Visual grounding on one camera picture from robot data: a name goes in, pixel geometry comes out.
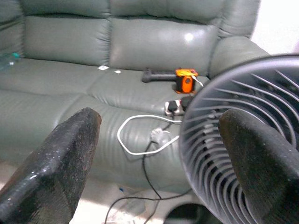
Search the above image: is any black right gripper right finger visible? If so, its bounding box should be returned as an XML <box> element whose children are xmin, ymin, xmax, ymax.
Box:
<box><xmin>218</xmin><ymin>108</ymin><xmax>299</xmax><ymax>224</ymax></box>

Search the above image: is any short white usb cable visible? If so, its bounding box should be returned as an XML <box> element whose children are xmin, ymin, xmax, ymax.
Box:
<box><xmin>191</xmin><ymin>74</ymin><xmax>204</xmax><ymax>87</ymax></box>

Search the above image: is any thin black cable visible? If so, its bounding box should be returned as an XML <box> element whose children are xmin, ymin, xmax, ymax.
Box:
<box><xmin>104</xmin><ymin>115</ymin><xmax>192</xmax><ymax>224</ymax></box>

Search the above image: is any white power strip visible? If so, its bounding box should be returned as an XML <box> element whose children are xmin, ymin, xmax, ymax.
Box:
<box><xmin>164</xmin><ymin>96</ymin><xmax>194</xmax><ymax>117</ymax></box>

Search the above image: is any thick white cable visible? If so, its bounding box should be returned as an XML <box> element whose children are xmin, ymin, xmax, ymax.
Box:
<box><xmin>116</xmin><ymin>114</ymin><xmax>183</xmax><ymax>156</ymax></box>

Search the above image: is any grey round floor fan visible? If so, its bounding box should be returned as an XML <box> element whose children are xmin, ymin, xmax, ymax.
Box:
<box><xmin>178</xmin><ymin>54</ymin><xmax>299</xmax><ymax>224</ymax></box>

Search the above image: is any clear plastic bottle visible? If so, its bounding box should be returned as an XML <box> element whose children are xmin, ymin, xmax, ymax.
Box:
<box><xmin>0</xmin><ymin>52</ymin><xmax>21</xmax><ymax>72</ymax></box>

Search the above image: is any grey-green leather sofa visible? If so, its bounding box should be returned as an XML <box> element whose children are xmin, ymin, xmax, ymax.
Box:
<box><xmin>0</xmin><ymin>0</ymin><xmax>271</xmax><ymax>194</ymax></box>

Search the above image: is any orange and black device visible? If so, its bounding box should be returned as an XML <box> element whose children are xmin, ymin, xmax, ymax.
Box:
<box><xmin>174</xmin><ymin>67</ymin><xmax>199</xmax><ymax>95</ymax></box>

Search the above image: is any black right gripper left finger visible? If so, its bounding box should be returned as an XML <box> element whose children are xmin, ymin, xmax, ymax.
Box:
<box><xmin>0</xmin><ymin>107</ymin><xmax>102</xmax><ymax>224</ymax></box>

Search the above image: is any black power plug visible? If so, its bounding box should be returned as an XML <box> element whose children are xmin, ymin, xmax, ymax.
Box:
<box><xmin>181</xmin><ymin>96</ymin><xmax>193</xmax><ymax>110</ymax></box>
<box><xmin>168</xmin><ymin>100</ymin><xmax>179</xmax><ymax>114</ymax></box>

